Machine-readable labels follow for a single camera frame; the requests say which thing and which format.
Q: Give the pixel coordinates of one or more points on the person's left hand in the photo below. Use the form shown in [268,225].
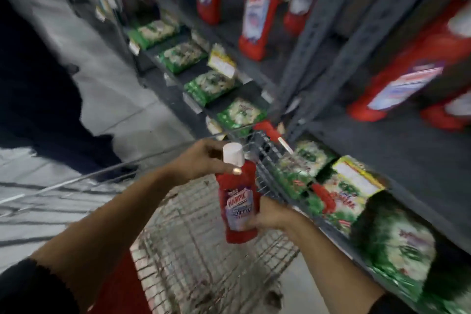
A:
[195,166]

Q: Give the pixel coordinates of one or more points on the person's right hand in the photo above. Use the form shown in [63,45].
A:
[279,218]

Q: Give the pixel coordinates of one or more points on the person's left thumb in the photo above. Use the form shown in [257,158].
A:
[226,170]

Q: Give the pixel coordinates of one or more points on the person's right thumb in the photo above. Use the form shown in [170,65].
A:
[265,206]

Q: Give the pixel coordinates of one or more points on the red white-capped cleaner bottle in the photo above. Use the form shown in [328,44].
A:
[237,207]

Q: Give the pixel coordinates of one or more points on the person's left forearm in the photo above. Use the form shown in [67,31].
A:
[106,221]

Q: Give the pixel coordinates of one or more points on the person's right forearm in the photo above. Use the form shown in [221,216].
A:
[331,269]

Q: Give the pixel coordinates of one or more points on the red plastic cart corner guard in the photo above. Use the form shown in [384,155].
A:
[271,131]

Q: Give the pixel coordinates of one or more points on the row of green packets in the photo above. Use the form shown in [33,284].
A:
[211,87]

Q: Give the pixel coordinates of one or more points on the yellow shelf tag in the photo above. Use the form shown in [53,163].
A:
[222,61]
[358,175]

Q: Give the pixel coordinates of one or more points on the grey metal shelving rack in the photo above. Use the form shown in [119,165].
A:
[397,152]

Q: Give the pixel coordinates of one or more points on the red plastic cart seat flap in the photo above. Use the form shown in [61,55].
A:
[119,288]

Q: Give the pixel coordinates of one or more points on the person's black right sleeve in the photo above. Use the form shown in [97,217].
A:
[390,305]

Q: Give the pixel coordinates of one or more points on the person's black sleeve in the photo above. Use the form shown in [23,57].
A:
[33,290]
[390,305]

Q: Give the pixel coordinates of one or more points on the person's black left sleeve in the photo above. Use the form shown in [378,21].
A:
[33,290]

